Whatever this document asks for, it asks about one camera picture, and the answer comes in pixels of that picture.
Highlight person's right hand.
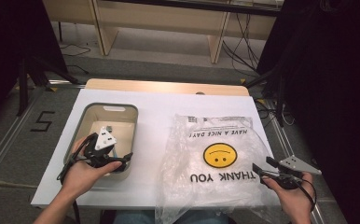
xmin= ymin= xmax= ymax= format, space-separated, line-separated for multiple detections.
xmin=260 ymin=172 xmax=316 ymax=224

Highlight clear smiley plastic bag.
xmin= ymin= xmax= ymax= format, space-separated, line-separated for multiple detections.
xmin=154 ymin=114 xmax=283 ymax=224

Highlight beige plastic bin grey rim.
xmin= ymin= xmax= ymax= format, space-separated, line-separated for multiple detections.
xmin=63 ymin=102 xmax=139 ymax=183

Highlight bunch of black cables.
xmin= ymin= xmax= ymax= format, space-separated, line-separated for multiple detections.
xmin=221 ymin=12 xmax=265 ymax=75

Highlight black curtain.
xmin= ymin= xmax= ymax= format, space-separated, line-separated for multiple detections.
xmin=256 ymin=0 xmax=360 ymax=224
xmin=0 ymin=0 xmax=69 ymax=127

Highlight light wooden desk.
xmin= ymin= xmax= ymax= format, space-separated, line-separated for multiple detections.
xmin=42 ymin=0 xmax=283 ymax=65

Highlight thin black floor cable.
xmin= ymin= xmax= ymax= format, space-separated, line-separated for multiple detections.
xmin=59 ymin=42 xmax=92 ymax=76

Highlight person's blue jeans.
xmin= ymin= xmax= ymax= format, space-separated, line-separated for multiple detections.
xmin=112 ymin=209 xmax=232 ymax=224

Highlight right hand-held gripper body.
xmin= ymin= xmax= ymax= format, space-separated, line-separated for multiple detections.
xmin=262 ymin=155 xmax=323 ymax=191

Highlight person's left hand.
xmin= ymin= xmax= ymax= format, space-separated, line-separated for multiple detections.
xmin=61 ymin=136 xmax=124 ymax=201

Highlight black tripod stand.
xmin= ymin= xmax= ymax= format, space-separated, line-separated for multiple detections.
xmin=15 ymin=55 xmax=80 ymax=117

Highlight aluminium floor rail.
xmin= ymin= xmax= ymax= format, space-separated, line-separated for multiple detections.
xmin=0 ymin=78 xmax=87 ymax=189
xmin=263 ymin=98 xmax=329 ymax=224

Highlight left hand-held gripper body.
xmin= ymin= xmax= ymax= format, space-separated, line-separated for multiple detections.
xmin=83 ymin=126 xmax=134 ymax=173

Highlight white table board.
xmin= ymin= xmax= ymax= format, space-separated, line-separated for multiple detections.
xmin=30 ymin=88 xmax=293 ymax=210

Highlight left hand-held gripper cable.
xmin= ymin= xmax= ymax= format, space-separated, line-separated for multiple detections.
xmin=56 ymin=133 xmax=99 ymax=224

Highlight black metal stand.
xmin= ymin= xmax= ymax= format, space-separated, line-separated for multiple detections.
xmin=243 ymin=66 xmax=287 ymax=128

